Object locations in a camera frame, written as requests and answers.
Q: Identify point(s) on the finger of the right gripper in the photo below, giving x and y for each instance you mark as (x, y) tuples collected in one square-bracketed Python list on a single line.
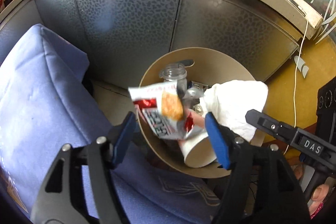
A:
[(295, 137)]

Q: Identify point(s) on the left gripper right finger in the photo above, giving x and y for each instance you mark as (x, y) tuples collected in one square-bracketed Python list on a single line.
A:
[(279, 198)]

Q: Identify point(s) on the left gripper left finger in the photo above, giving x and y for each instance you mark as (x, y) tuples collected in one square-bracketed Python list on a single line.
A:
[(61, 197)]

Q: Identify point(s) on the white paper cup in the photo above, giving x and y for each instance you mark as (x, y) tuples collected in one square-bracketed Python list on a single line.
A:
[(196, 148)]

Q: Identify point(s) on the white tissue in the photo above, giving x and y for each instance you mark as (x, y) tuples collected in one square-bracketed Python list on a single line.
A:
[(229, 102)]

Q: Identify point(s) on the red white snack wrapper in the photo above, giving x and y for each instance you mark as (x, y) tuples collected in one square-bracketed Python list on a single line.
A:
[(160, 106)]

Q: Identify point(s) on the beige round trash bin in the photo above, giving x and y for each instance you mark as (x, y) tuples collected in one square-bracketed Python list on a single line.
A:
[(210, 67)]

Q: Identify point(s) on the person's right hand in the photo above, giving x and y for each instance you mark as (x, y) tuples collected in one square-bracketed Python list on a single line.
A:
[(317, 199)]

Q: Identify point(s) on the blue printed tablecloth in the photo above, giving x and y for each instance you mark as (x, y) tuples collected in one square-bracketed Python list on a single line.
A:
[(44, 105)]

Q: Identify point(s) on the clear plastic jar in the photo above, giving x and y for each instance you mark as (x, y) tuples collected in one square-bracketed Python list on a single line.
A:
[(175, 72)]

